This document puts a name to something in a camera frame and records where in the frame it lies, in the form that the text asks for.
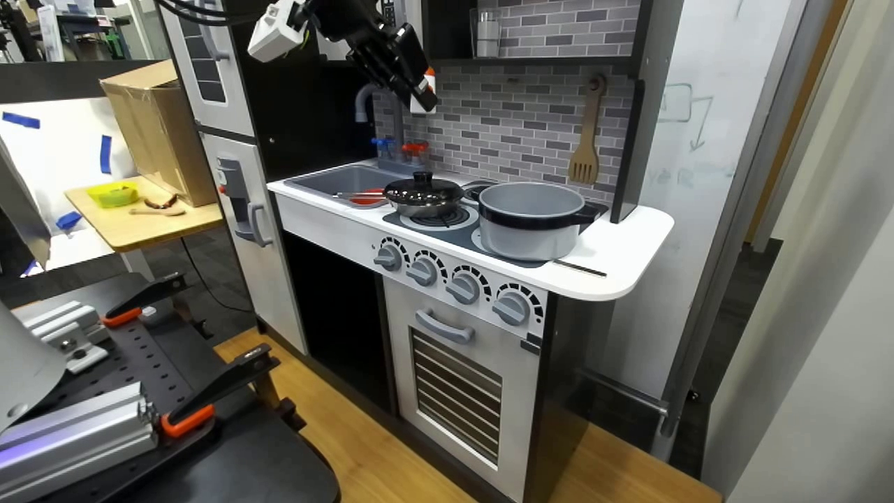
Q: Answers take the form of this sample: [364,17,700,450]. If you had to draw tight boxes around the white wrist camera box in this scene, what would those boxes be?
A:
[246,0,309,66]

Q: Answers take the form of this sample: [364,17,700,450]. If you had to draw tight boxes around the white panel board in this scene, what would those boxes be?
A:
[0,94,150,276]

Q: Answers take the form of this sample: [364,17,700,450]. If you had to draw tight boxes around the grey toy faucet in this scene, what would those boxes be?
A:
[353,82,434,172]

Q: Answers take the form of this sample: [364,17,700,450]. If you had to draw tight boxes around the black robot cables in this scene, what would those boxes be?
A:
[150,0,273,28]

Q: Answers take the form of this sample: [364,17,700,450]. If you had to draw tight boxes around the light wooden board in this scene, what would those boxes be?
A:
[65,172,225,255]

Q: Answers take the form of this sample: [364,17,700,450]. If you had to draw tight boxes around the grey stove knob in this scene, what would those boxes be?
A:
[406,249,450,291]
[488,281,548,330]
[445,263,495,308]
[372,234,413,273]

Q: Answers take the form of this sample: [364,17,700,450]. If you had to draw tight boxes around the small black lidded pan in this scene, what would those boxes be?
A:
[379,168,467,223]

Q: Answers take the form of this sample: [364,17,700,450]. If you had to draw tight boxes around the grey curved metal plate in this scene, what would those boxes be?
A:
[0,305,69,436]

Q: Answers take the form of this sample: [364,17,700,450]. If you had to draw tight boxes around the black perforated breadboard table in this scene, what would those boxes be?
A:
[7,273,309,469]

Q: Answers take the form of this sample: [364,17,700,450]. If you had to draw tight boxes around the green plastic item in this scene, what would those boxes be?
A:
[87,179,143,213]

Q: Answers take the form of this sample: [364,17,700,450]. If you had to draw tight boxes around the grey pot with black handles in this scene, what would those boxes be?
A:
[475,179,610,265]

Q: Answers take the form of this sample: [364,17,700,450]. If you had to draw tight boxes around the aluminium extrusion bar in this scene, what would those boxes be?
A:
[0,376,163,503]

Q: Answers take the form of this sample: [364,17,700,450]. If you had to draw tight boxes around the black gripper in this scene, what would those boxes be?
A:
[309,0,441,108]

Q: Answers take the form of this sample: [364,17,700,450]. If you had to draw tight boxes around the wooden fork spatula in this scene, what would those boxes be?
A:
[568,73,611,186]

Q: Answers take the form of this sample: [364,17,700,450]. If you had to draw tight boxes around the black rounded cover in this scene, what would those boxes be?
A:
[108,407,344,503]

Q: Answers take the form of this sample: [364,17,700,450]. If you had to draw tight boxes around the white cup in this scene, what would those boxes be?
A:
[408,63,445,119]

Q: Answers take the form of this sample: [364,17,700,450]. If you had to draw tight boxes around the brown cardboard box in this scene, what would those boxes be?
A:
[97,59,220,210]

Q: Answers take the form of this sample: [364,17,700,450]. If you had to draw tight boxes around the black clamp with orange grip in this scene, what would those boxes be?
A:
[153,340,283,443]
[97,267,190,334]

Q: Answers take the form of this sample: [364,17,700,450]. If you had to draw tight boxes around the silver metal brackets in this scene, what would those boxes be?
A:
[12,297,118,376]

